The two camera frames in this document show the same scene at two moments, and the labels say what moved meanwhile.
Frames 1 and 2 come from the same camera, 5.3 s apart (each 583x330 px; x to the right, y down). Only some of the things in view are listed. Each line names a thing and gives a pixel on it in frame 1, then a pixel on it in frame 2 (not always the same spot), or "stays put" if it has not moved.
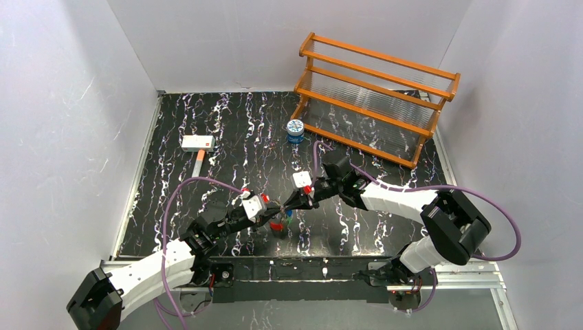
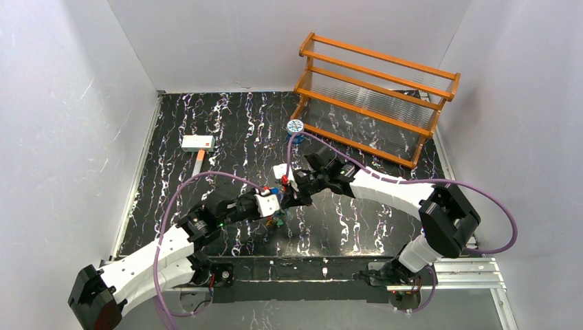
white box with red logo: [198, 142] stays put
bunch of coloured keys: [279, 227] → [284, 180]
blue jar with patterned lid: [295, 129] stays put
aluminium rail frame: [348, 279] stays put
